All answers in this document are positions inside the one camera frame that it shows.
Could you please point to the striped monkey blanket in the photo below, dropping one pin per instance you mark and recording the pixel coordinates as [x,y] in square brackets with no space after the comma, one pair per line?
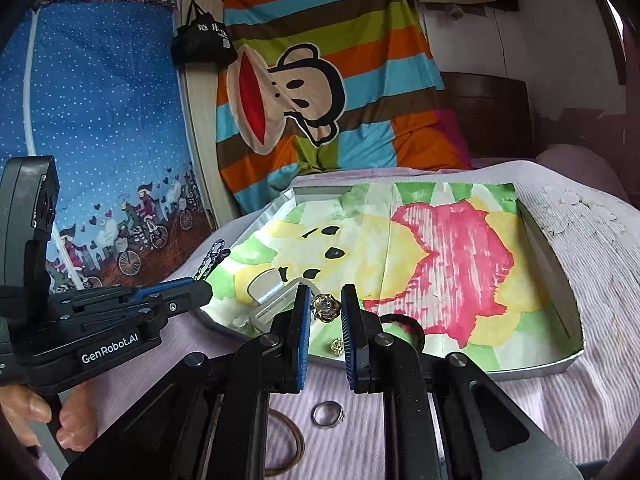
[328,85]

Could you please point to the silver metal belt buckle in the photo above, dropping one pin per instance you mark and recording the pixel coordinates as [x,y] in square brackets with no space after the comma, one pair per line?
[272,292]

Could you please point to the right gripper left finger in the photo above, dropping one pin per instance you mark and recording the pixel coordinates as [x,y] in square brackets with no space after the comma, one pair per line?
[207,417]

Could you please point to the pink bed cover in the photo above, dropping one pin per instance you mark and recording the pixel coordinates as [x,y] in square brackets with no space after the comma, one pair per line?
[531,269]

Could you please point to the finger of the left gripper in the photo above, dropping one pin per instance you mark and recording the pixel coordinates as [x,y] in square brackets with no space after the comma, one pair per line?
[185,293]
[96,321]

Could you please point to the brown leather bangle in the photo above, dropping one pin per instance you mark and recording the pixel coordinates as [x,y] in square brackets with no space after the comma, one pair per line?
[285,441]

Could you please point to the dark wooden headboard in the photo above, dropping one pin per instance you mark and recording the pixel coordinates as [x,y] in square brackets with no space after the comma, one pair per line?
[493,114]

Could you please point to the blue bicycle print wardrobe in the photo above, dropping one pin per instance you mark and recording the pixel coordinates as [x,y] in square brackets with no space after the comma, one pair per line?
[91,83]

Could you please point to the gold flower earring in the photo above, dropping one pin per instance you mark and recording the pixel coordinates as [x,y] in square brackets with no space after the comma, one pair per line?
[325,308]
[337,347]

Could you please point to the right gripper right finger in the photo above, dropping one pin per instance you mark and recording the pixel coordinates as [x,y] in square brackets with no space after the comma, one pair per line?
[444,418]

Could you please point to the black hanging bag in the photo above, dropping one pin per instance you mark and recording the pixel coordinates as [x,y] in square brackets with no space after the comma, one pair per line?
[202,39]

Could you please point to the colourful painted paper sheet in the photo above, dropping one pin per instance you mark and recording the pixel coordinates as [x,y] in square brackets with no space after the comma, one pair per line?
[380,264]

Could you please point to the grey shallow cardboard box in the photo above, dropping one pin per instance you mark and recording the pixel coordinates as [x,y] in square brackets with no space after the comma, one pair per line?
[400,279]

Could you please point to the person's left hand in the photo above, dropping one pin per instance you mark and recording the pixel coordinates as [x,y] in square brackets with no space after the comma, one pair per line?
[78,418]

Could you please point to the black white paracord keychain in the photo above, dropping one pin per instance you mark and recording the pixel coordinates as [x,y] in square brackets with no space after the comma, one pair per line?
[213,258]

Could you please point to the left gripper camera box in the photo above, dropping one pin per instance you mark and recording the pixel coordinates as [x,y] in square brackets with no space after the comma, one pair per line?
[29,192]

